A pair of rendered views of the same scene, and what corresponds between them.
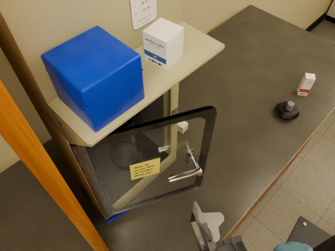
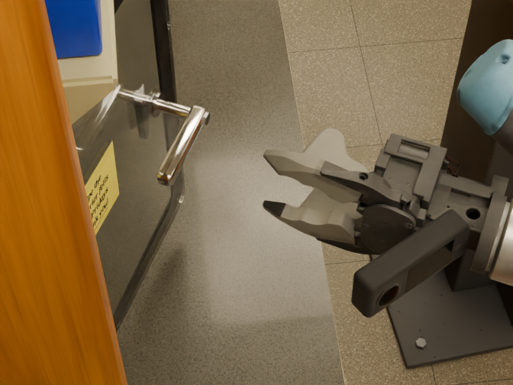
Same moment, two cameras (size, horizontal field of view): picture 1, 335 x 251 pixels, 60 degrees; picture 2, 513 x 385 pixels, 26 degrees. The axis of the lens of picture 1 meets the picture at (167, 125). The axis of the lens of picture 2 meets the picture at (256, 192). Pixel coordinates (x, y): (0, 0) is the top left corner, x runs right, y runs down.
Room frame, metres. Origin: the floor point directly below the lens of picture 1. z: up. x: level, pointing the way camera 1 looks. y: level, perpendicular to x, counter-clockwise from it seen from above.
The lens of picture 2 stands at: (-0.12, 0.40, 2.02)
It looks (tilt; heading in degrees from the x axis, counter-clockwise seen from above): 55 degrees down; 309
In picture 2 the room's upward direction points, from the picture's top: straight up
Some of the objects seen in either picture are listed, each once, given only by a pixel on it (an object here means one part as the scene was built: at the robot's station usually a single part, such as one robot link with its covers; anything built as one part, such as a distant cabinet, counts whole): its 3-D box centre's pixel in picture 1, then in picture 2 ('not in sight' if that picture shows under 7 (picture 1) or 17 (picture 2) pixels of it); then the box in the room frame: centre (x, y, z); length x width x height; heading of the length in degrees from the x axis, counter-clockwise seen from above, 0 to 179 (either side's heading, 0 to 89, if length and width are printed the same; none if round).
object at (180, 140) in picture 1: (153, 170); (106, 195); (0.36, 0.04, 1.19); 0.30 x 0.01 x 0.40; 109
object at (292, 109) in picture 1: (288, 108); not in sight; (0.74, -0.48, 0.97); 0.09 x 0.09 x 0.07
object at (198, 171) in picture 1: (183, 170); (167, 138); (0.35, -0.04, 1.20); 0.10 x 0.05 x 0.03; 109
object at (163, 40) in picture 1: (163, 44); not in sight; (0.42, 0.01, 1.54); 0.05 x 0.05 x 0.06; 53
